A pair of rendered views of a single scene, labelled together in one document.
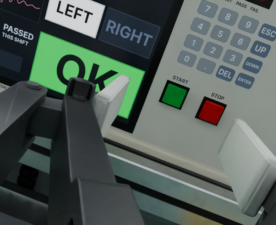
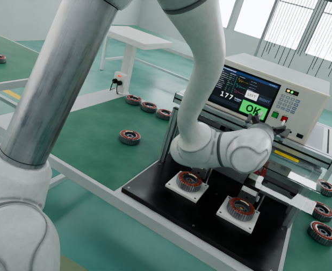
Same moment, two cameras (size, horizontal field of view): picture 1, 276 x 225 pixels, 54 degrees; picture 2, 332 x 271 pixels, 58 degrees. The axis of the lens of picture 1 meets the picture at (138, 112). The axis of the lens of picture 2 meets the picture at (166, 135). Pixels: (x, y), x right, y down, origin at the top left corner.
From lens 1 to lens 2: 1.00 m
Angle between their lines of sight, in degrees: 22
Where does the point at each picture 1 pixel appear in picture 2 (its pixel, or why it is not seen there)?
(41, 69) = (242, 107)
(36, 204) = not seen: hidden behind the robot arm
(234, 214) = (288, 143)
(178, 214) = (274, 143)
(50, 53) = (245, 104)
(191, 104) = (279, 117)
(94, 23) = (256, 98)
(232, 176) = not seen: hidden behind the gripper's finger
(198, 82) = (281, 112)
